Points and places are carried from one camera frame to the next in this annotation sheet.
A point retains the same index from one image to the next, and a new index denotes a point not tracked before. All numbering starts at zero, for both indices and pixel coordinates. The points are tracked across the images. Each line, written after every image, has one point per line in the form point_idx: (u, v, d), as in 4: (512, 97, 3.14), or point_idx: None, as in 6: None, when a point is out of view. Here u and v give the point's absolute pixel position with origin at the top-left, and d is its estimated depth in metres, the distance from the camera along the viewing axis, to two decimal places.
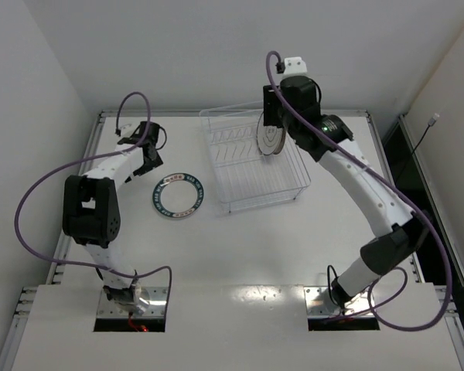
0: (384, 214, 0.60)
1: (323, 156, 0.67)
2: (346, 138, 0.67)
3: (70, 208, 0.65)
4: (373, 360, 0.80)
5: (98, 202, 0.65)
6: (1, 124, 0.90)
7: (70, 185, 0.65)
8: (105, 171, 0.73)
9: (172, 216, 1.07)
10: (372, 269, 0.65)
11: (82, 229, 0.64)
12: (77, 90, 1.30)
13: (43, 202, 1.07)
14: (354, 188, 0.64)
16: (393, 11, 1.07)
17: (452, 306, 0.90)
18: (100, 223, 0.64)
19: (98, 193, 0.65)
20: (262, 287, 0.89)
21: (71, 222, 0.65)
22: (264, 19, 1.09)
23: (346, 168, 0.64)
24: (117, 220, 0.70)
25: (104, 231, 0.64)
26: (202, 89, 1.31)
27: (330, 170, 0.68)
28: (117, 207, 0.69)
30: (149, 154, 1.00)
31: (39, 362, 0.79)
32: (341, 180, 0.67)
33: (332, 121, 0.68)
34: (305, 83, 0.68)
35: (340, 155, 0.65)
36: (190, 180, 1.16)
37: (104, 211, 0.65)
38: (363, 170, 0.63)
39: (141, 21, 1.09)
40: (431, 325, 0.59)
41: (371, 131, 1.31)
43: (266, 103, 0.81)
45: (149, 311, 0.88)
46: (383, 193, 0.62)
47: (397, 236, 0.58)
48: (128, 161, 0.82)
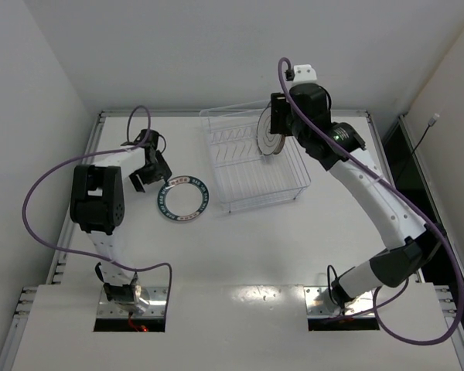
0: (397, 227, 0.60)
1: (334, 165, 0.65)
2: (358, 147, 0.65)
3: (77, 192, 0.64)
4: (373, 360, 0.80)
5: (107, 187, 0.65)
6: (1, 122, 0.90)
7: (79, 171, 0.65)
8: (111, 164, 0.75)
9: (176, 219, 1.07)
10: (383, 280, 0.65)
11: (89, 214, 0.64)
12: (78, 90, 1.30)
13: (43, 202, 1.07)
14: (366, 199, 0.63)
16: (394, 11, 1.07)
17: (452, 305, 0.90)
18: (107, 209, 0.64)
19: (107, 178, 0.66)
20: (262, 287, 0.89)
21: (78, 206, 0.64)
22: (264, 19, 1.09)
23: (358, 179, 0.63)
24: (121, 208, 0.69)
25: (110, 216, 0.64)
26: (202, 89, 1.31)
27: (341, 178, 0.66)
28: (123, 195, 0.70)
30: (149, 157, 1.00)
31: (39, 362, 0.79)
32: (352, 190, 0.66)
33: (343, 129, 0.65)
34: (315, 90, 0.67)
35: (353, 165, 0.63)
36: (196, 183, 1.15)
37: (112, 196, 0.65)
38: (376, 181, 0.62)
39: (141, 21, 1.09)
40: (440, 340, 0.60)
41: (372, 132, 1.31)
43: (274, 111, 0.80)
45: (149, 311, 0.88)
46: (397, 205, 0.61)
47: (411, 250, 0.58)
48: (133, 158, 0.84)
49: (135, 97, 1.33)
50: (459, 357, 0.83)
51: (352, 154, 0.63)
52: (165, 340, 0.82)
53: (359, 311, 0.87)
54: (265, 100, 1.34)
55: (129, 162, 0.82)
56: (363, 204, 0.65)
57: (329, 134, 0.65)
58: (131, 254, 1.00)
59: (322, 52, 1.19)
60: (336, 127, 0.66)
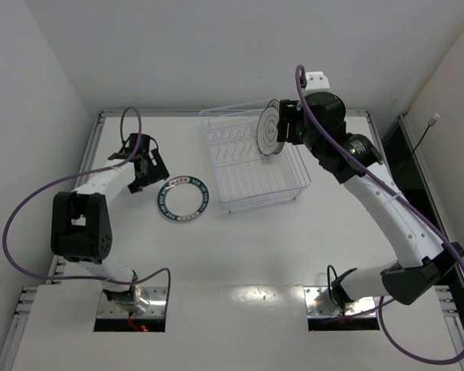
0: (415, 248, 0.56)
1: (349, 179, 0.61)
2: (376, 161, 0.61)
3: (59, 226, 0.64)
4: (373, 360, 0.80)
5: (90, 217, 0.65)
6: (1, 122, 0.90)
7: (59, 204, 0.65)
8: (95, 188, 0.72)
9: (176, 219, 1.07)
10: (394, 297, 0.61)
11: (71, 248, 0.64)
12: (78, 90, 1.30)
13: (42, 202, 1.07)
14: (382, 216, 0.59)
16: (394, 11, 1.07)
17: (452, 306, 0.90)
18: (92, 243, 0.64)
19: (88, 209, 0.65)
20: (261, 287, 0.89)
21: (60, 240, 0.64)
22: (264, 18, 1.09)
23: (375, 195, 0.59)
24: (108, 236, 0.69)
25: (94, 249, 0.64)
26: (202, 89, 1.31)
27: (356, 193, 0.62)
28: (108, 223, 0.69)
30: (141, 168, 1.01)
31: (39, 363, 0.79)
32: (366, 205, 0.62)
33: (359, 141, 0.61)
34: (330, 100, 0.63)
35: (370, 181, 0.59)
36: (196, 183, 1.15)
37: (95, 229, 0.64)
38: (394, 198, 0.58)
39: (141, 22, 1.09)
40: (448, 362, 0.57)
41: (371, 131, 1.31)
43: (282, 119, 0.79)
45: (149, 311, 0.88)
46: (414, 223, 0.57)
47: (429, 272, 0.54)
48: (120, 176, 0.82)
49: (136, 97, 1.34)
50: (458, 357, 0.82)
51: (370, 169, 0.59)
52: (165, 340, 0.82)
53: (359, 311, 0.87)
54: (264, 100, 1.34)
55: (117, 181, 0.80)
56: (377, 220, 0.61)
57: (345, 147, 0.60)
58: (131, 254, 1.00)
59: (322, 52, 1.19)
60: (350, 139, 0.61)
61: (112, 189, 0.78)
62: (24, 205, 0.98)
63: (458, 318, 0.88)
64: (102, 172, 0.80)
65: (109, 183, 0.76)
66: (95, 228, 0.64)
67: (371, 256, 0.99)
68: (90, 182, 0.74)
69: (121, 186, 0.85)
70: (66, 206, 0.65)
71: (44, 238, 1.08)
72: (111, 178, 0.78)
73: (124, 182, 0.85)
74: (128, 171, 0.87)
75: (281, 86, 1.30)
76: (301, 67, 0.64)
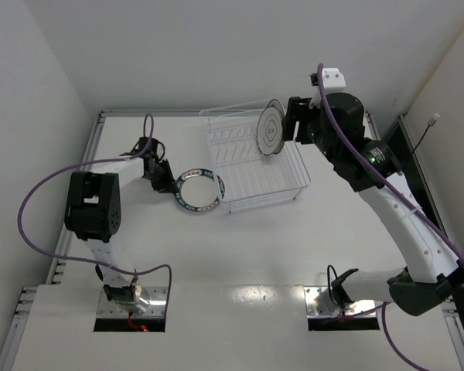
0: (431, 265, 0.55)
1: (367, 188, 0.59)
2: (394, 171, 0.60)
3: (73, 201, 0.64)
4: (374, 360, 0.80)
5: (103, 192, 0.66)
6: (1, 122, 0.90)
7: (75, 178, 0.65)
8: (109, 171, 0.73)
9: (197, 210, 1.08)
10: (400, 308, 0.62)
11: (83, 221, 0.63)
12: (78, 90, 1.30)
13: (43, 202, 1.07)
14: (397, 229, 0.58)
16: (393, 11, 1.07)
17: (452, 306, 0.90)
18: (104, 216, 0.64)
19: (104, 183, 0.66)
20: (261, 287, 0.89)
21: (73, 214, 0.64)
22: (264, 18, 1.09)
23: (393, 209, 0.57)
24: (118, 216, 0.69)
25: (106, 223, 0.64)
26: (202, 89, 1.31)
27: (371, 204, 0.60)
28: (119, 203, 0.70)
30: (150, 168, 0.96)
31: (39, 363, 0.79)
32: (380, 217, 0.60)
33: (377, 148, 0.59)
34: (351, 104, 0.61)
35: (388, 193, 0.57)
36: (209, 175, 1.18)
37: (108, 202, 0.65)
38: (412, 212, 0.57)
39: (141, 22, 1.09)
40: None
41: (372, 131, 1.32)
43: (291, 117, 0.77)
45: (149, 311, 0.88)
46: (431, 239, 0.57)
47: (443, 287, 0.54)
48: (131, 167, 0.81)
49: (136, 97, 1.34)
50: (458, 357, 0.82)
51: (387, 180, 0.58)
52: (165, 340, 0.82)
53: (360, 311, 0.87)
54: (264, 100, 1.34)
55: (128, 171, 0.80)
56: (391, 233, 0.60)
57: (363, 154, 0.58)
58: (131, 254, 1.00)
59: (322, 52, 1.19)
60: (369, 146, 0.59)
61: (124, 178, 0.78)
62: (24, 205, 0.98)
63: (457, 318, 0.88)
64: (113, 162, 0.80)
65: (123, 169, 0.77)
66: (109, 202, 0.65)
67: (370, 256, 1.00)
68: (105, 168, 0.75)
69: (131, 179, 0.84)
70: (82, 182, 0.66)
71: (44, 238, 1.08)
72: (124, 166, 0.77)
73: (134, 172, 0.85)
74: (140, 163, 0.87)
75: (281, 86, 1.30)
76: (322, 66, 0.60)
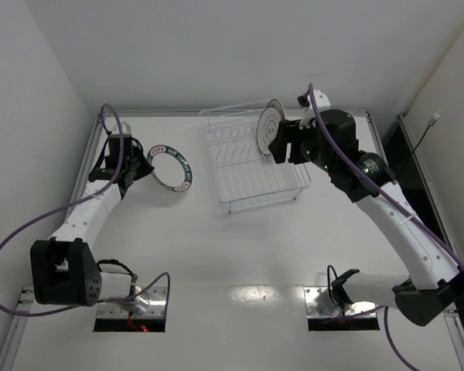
0: (431, 271, 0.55)
1: (363, 199, 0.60)
2: (389, 181, 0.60)
3: (40, 277, 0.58)
4: (373, 359, 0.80)
5: (73, 269, 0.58)
6: (1, 122, 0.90)
7: (35, 255, 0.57)
8: (73, 232, 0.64)
9: (174, 189, 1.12)
10: (406, 316, 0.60)
11: (57, 299, 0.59)
12: (77, 90, 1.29)
13: (43, 202, 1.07)
14: (395, 236, 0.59)
16: (393, 11, 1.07)
17: (452, 306, 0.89)
18: (79, 293, 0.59)
19: (70, 260, 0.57)
20: (261, 287, 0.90)
21: (45, 289, 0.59)
22: (264, 18, 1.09)
23: (390, 216, 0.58)
24: (97, 277, 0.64)
25: (83, 299, 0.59)
26: (202, 90, 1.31)
27: (368, 212, 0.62)
28: (95, 265, 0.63)
30: (129, 178, 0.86)
31: (39, 362, 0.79)
32: (379, 224, 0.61)
33: (372, 160, 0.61)
34: (344, 120, 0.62)
35: (383, 202, 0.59)
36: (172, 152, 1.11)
37: (81, 280, 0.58)
38: (409, 219, 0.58)
39: (141, 22, 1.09)
40: None
41: (372, 132, 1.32)
43: (282, 140, 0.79)
45: (149, 311, 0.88)
46: (429, 246, 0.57)
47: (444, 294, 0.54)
48: (102, 205, 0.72)
49: (136, 97, 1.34)
50: (458, 357, 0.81)
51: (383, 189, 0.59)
52: (165, 340, 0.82)
53: (360, 311, 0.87)
54: (265, 99, 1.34)
55: (100, 212, 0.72)
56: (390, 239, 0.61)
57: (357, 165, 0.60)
58: (131, 254, 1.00)
59: (322, 52, 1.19)
60: (363, 158, 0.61)
61: (97, 221, 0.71)
62: (24, 206, 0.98)
63: (457, 318, 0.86)
64: (80, 203, 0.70)
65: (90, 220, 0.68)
66: (81, 279, 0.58)
67: (370, 255, 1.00)
68: (69, 222, 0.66)
69: (106, 212, 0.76)
70: (46, 256, 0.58)
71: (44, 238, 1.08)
72: (91, 215, 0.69)
73: (110, 204, 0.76)
74: (117, 188, 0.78)
75: (281, 86, 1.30)
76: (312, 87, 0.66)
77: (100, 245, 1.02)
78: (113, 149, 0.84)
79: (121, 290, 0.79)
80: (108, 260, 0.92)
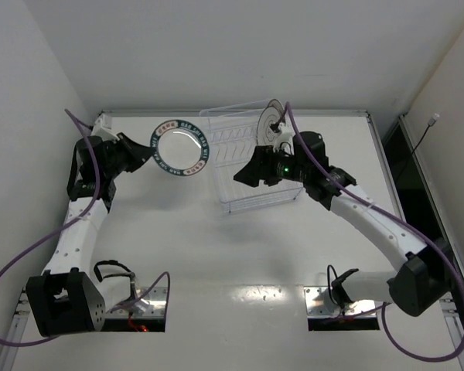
0: (397, 246, 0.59)
1: (332, 202, 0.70)
2: (352, 184, 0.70)
3: (42, 311, 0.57)
4: (373, 359, 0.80)
5: (74, 299, 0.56)
6: (1, 123, 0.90)
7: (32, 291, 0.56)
8: (69, 261, 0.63)
9: (183, 174, 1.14)
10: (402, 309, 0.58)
11: (63, 331, 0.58)
12: (78, 90, 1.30)
13: (43, 202, 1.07)
14: (364, 226, 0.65)
16: (393, 11, 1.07)
17: (452, 306, 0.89)
18: (83, 320, 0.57)
19: (69, 291, 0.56)
20: (261, 287, 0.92)
21: (48, 323, 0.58)
22: (264, 18, 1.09)
23: (352, 209, 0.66)
24: (99, 299, 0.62)
25: (89, 326, 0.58)
26: (202, 89, 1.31)
27: (341, 214, 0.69)
28: (96, 288, 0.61)
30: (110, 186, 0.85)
31: (39, 362, 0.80)
32: (352, 222, 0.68)
33: (336, 172, 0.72)
34: (314, 141, 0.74)
35: (346, 197, 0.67)
36: (185, 127, 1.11)
37: (83, 308, 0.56)
38: (370, 207, 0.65)
39: (141, 22, 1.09)
40: (445, 359, 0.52)
41: (372, 132, 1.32)
43: (258, 163, 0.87)
45: (149, 311, 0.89)
46: (394, 227, 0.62)
47: (417, 270, 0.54)
48: (90, 225, 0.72)
49: (136, 97, 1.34)
50: (458, 358, 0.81)
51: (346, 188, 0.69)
52: (165, 340, 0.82)
53: (360, 311, 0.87)
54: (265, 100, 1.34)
55: (90, 233, 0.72)
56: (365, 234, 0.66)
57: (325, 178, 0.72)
58: (131, 254, 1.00)
59: (322, 52, 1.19)
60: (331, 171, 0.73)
61: (89, 243, 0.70)
62: (24, 206, 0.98)
63: (457, 318, 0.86)
64: (68, 229, 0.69)
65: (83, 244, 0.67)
66: (83, 308, 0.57)
67: (371, 254, 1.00)
68: (62, 252, 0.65)
69: (97, 231, 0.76)
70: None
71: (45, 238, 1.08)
72: (83, 239, 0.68)
73: (97, 220, 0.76)
74: (102, 204, 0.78)
75: (281, 86, 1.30)
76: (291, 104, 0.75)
77: (100, 245, 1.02)
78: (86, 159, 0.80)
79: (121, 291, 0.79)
80: (107, 260, 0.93)
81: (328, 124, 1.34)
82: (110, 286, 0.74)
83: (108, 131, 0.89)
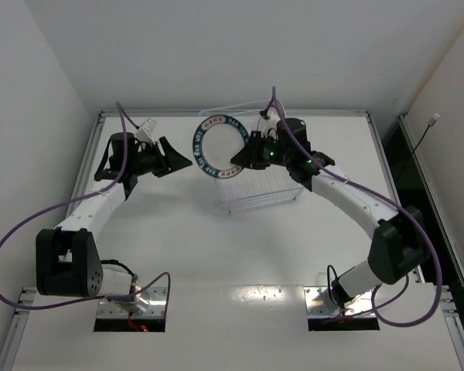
0: (370, 215, 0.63)
1: (312, 182, 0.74)
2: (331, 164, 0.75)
3: (42, 265, 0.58)
4: (375, 361, 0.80)
5: (76, 257, 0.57)
6: (2, 122, 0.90)
7: (41, 240, 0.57)
8: (80, 225, 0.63)
9: (218, 176, 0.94)
10: (384, 280, 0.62)
11: (59, 289, 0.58)
12: (77, 90, 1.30)
13: (43, 202, 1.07)
14: (342, 200, 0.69)
16: (393, 12, 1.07)
17: (452, 306, 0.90)
18: (80, 281, 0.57)
19: (73, 247, 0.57)
20: (262, 287, 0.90)
21: (48, 277, 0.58)
22: (264, 18, 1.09)
23: (329, 185, 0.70)
24: (99, 271, 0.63)
25: (83, 290, 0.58)
26: (202, 90, 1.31)
27: (321, 192, 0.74)
28: (99, 257, 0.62)
30: (134, 183, 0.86)
31: (38, 363, 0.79)
32: (332, 199, 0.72)
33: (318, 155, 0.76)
34: (297, 125, 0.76)
35: (324, 175, 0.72)
36: (233, 124, 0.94)
37: (83, 267, 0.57)
38: (346, 182, 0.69)
39: (141, 23, 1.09)
40: (424, 321, 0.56)
41: (371, 132, 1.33)
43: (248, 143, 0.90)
45: (149, 311, 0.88)
46: (367, 198, 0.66)
47: (387, 234, 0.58)
48: (108, 202, 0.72)
49: (136, 97, 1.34)
50: (458, 357, 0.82)
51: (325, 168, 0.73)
52: (165, 340, 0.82)
53: (359, 311, 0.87)
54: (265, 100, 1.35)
55: (106, 207, 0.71)
56: (344, 209, 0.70)
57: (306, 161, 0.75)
58: (131, 254, 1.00)
59: (322, 52, 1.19)
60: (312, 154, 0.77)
61: (102, 216, 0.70)
62: (24, 205, 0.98)
63: (457, 318, 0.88)
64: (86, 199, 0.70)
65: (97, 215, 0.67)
66: (83, 269, 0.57)
67: None
68: (76, 214, 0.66)
69: (111, 211, 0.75)
70: (50, 244, 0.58)
71: None
72: (97, 209, 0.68)
73: (115, 202, 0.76)
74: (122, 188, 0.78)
75: (280, 86, 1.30)
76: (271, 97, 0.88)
77: (100, 245, 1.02)
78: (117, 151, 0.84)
79: (121, 289, 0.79)
80: (107, 260, 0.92)
81: (328, 124, 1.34)
82: (110, 285, 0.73)
83: (148, 134, 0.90)
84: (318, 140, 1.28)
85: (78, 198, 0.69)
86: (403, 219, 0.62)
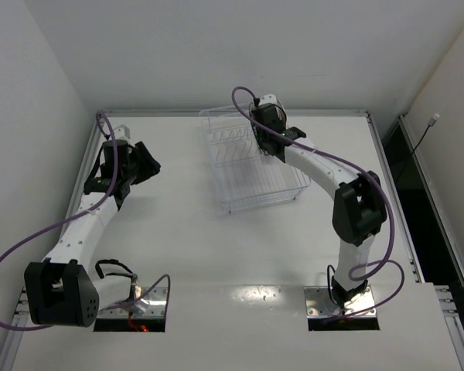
0: (333, 179, 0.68)
1: (286, 153, 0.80)
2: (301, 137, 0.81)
3: (35, 300, 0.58)
4: (374, 360, 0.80)
5: (67, 291, 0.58)
6: (1, 121, 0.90)
7: (29, 277, 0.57)
8: (69, 255, 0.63)
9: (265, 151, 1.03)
10: (351, 242, 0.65)
11: (54, 320, 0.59)
12: (77, 90, 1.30)
13: (43, 202, 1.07)
14: (310, 168, 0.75)
16: (392, 12, 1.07)
17: (452, 306, 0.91)
18: (75, 314, 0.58)
19: (63, 283, 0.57)
20: (262, 287, 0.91)
21: (40, 310, 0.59)
22: (264, 18, 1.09)
23: (300, 155, 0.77)
24: (95, 297, 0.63)
25: (80, 321, 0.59)
26: (202, 90, 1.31)
27: (295, 163, 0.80)
28: (93, 285, 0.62)
30: (124, 192, 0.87)
31: (38, 362, 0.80)
32: (304, 169, 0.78)
33: (291, 130, 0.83)
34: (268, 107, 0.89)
35: (295, 147, 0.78)
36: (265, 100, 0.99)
37: (76, 301, 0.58)
38: (313, 152, 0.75)
39: (141, 23, 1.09)
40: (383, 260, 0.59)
41: (371, 132, 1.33)
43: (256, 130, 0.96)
45: (149, 311, 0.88)
46: (331, 165, 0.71)
47: (346, 192, 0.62)
48: (97, 221, 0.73)
49: (136, 97, 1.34)
50: (459, 358, 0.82)
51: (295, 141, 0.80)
52: (165, 340, 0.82)
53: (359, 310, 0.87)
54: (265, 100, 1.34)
55: (97, 226, 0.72)
56: (314, 177, 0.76)
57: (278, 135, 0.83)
58: (131, 254, 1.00)
59: (322, 52, 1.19)
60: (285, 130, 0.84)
61: (93, 236, 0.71)
62: (24, 206, 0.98)
63: (457, 318, 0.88)
64: (75, 220, 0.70)
65: (86, 239, 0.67)
66: (76, 302, 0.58)
67: (373, 254, 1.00)
68: (64, 240, 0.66)
69: (103, 227, 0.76)
70: (40, 280, 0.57)
71: (46, 238, 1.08)
72: (86, 233, 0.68)
73: (107, 216, 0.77)
74: (113, 200, 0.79)
75: (280, 86, 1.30)
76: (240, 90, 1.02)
77: (100, 245, 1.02)
78: (108, 158, 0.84)
79: (122, 289, 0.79)
80: (108, 260, 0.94)
81: (329, 124, 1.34)
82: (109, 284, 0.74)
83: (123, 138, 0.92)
84: (319, 140, 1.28)
85: (66, 221, 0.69)
86: (364, 183, 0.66)
